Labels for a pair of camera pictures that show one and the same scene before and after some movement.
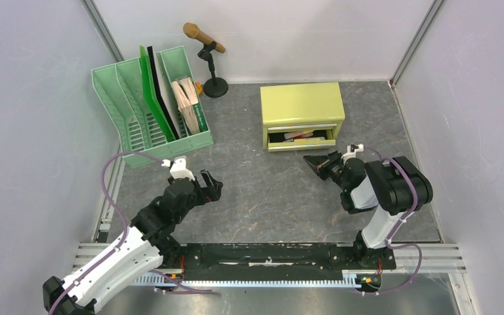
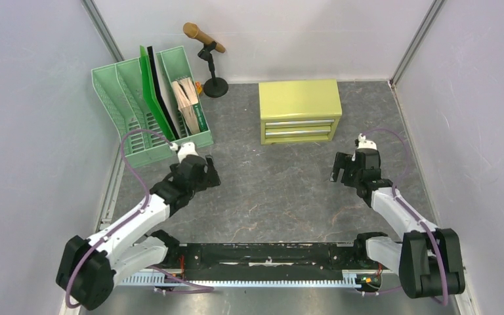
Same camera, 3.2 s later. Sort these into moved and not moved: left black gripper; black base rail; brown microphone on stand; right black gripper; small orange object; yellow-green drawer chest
Moved: left black gripper; right black gripper; yellow-green drawer chest
Not moved: brown microphone on stand; black base rail; small orange object
